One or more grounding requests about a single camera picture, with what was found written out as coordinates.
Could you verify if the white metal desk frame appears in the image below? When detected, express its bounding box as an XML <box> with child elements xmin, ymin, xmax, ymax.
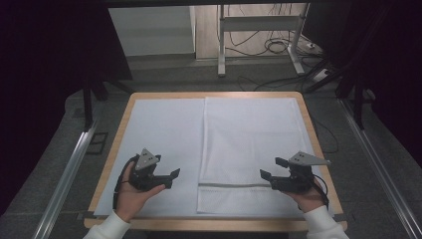
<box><xmin>217</xmin><ymin>3</ymin><xmax>312</xmax><ymax>78</ymax></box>

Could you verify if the thin black floor cable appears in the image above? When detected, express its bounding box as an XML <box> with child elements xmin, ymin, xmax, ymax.
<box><xmin>312</xmin><ymin>117</ymin><xmax>340</xmax><ymax>154</ymax></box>

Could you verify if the person's left hand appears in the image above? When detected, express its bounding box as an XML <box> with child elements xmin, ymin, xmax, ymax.
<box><xmin>114</xmin><ymin>180</ymin><xmax>166</xmax><ymax>223</ymax></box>

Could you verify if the white table mat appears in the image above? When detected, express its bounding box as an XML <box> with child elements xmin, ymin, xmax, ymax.
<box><xmin>94</xmin><ymin>97</ymin><xmax>335</xmax><ymax>219</ymax></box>

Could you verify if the long black floor cable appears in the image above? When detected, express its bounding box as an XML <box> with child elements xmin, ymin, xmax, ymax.
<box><xmin>238</xmin><ymin>59</ymin><xmax>331</xmax><ymax>93</ymax></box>

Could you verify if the bundle of black floor cables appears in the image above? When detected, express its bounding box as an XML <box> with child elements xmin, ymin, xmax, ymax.
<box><xmin>224</xmin><ymin>3</ymin><xmax>317</xmax><ymax>58</ymax></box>

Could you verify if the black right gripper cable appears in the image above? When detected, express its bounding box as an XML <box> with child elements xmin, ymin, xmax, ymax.
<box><xmin>311</xmin><ymin>173</ymin><xmax>330</xmax><ymax>211</ymax></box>

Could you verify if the aluminium floor rail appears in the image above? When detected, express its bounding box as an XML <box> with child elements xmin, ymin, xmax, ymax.
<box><xmin>32</xmin><ymin>119</ymin><xmax>102</xmax><ymax>239</ymax></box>
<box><xmin>337</xmin><ymin>99</ymin><xmax>422</xmax><ymax>239</ymax></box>

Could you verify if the black floor frame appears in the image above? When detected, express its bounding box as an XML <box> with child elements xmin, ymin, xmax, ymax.
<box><xmin>86</xmin><ymin>131</ymin><xmax>109</xmax><ymax>155</ymax></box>

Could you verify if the dark curtain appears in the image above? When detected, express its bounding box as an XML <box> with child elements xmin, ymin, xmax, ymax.
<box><xmin>301</xmin><ymin>0</ymin><xmax>422</xmax><ymax>167</ymax></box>
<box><xmin>0</xmin><ymin>0</ymin><xmax>134</xmax><ymax>215</ymax></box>

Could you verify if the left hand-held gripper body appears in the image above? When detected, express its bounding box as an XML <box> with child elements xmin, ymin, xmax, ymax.
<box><xmin>128</xmin><ymin>147</ymin><xmax>162</xmax><ymax>192</ymax></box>

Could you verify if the light wooden table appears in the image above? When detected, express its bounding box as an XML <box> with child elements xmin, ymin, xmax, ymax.
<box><xmin>83</xmin><ymin>91</ymin><xmax>348</xmax><ymax>233</ymax></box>

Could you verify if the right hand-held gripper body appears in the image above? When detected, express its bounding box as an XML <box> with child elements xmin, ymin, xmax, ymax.
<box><xmin>270</xmin><ymin>150</ymin><xmax>332</xmax><ymax>194</ymax></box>

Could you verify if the person's right hand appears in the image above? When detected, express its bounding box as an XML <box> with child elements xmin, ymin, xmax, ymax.
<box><xmin>285</xmin><ymin>186</ymin><xmax>328</xmax><ymax>214</ymax></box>

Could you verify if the white power strip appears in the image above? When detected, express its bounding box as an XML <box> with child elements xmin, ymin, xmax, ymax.
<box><xmin>312</xmin><ymin>68</ymin><xmax>331</xmax><ymax>83</ymax></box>

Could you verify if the white cabinet panel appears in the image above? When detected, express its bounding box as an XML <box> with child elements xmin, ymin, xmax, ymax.
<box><xmin>107</xmin><ymin>5</ymin><xmax>196</xmax><ymax>58</ymax></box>

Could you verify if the black metal stand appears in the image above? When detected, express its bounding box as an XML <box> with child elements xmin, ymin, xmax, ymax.
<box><xmin>82</xmin><ymin>77</ymin><xmax>134</xmax><ymax>132</ymax></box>
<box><xmin>334</xmin><ymin>75</ymin><xmax>376</xmax><ymax>131</ymax></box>

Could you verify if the white mesh laundry bag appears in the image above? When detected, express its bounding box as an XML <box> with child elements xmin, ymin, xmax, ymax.
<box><xmin>196</xmin><ymin>97</ymin><xmax>317</xmax><ymax>215</ymax></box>

